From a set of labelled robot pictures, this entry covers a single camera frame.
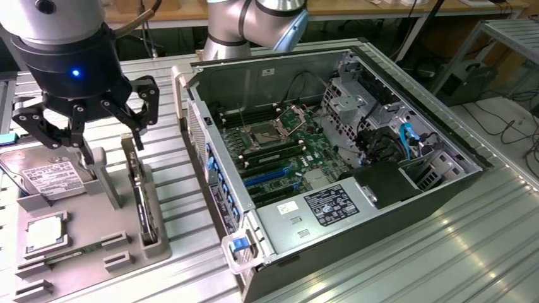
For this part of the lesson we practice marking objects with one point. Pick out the blue plastic block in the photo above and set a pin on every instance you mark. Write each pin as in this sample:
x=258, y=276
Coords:
x=7, y=140

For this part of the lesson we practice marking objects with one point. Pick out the aluminium slat table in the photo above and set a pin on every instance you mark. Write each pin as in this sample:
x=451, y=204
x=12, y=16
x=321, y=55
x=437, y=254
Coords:
x=514, y=34

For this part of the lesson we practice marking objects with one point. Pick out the graphics card with metal bracket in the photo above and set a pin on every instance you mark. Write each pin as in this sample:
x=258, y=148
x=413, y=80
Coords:
x=143, y=195

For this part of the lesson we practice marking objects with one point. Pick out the wooden desk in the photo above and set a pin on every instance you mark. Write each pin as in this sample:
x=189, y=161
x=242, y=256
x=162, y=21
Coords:
x=379, y=9

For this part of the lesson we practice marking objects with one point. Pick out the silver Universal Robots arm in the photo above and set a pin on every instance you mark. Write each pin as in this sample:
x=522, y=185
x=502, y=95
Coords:
x=63, y=15

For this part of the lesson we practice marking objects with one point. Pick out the blue case latch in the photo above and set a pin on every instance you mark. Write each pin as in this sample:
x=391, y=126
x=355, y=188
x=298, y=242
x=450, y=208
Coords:
x=239, y=245

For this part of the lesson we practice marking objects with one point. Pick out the green motherboard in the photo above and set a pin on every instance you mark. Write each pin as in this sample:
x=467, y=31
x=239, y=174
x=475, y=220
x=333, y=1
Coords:
x=311, y=151

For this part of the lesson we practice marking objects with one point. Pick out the blue expansion slot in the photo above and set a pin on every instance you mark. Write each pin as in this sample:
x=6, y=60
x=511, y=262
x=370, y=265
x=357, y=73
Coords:
x=266, y=176

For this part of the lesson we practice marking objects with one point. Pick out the black RAM slot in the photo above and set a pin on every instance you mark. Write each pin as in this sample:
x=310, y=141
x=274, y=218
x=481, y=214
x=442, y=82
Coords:
x=274, y=150
x=249, y=115
x=249, y=119
x=245, y=123
x=274, y=153
x=290, y=143
x=249, y=110

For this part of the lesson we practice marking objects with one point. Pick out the silver chipset heatsink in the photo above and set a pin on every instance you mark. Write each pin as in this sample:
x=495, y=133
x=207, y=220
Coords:
x=319, y=178

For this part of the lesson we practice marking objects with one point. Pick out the silver power supply with label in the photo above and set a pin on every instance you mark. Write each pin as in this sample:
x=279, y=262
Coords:
x=295, y=227

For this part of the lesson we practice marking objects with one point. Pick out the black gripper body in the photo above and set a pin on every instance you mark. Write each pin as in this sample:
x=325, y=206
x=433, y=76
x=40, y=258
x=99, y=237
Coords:
x=76, y=63

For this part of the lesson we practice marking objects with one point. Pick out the perforated metal disk bay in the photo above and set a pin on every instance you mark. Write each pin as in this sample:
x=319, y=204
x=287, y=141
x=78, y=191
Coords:
x=341, y=104

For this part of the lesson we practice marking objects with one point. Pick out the small silver disk bay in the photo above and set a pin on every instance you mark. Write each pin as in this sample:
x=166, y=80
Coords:
x=438, y=167

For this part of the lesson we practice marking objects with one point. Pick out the metal socket cover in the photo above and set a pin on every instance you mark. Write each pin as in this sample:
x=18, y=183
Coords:
x=299, y=111

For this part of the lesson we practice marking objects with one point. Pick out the open black PC case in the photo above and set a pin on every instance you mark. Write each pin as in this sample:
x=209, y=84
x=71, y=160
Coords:
x=379, y=236

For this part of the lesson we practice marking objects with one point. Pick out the thin metal locking lever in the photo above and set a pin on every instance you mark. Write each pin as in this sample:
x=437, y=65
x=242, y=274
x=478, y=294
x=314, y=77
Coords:
x=243, y=120

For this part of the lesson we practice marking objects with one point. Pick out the black plastic air shroud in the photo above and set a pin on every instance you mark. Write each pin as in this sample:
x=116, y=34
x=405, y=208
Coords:
x=387, y=186

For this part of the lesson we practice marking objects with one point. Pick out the grey parts rack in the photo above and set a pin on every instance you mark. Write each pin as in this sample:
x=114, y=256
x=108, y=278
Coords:
x=92, y=227

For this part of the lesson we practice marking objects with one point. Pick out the CPU socket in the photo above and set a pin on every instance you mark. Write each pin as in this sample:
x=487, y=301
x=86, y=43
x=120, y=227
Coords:
x=266, y=137

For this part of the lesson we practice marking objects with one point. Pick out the silver hard disk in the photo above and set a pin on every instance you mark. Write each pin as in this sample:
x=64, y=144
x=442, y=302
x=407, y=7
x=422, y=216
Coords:
x=46, y=176

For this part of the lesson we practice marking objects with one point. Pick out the long black expansion slot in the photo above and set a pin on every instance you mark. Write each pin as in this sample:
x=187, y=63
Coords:
x=278, y=197
x=274, y=190

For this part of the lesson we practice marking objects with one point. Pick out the silver CPU chip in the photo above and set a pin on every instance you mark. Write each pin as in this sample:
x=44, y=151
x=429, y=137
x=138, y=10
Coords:
x=44, y=232

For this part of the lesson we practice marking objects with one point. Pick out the installed black RAM stick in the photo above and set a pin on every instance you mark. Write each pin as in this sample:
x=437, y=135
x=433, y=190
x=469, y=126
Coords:
x=274, y=156

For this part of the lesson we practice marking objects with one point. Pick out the black floor machine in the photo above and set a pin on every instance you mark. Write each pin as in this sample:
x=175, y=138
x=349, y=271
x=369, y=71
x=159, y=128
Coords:
x=467, y=82

